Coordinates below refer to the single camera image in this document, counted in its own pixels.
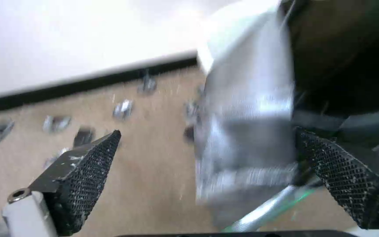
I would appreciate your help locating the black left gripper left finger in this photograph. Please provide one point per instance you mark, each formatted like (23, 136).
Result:
(77, 177)

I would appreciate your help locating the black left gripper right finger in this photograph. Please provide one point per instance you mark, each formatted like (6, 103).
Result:
(344, 172)

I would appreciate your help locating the silver metal tube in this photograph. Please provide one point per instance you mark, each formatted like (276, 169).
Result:
(262, 209)

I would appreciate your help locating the dark trash bin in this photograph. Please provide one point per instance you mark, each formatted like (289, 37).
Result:
(344, 61)

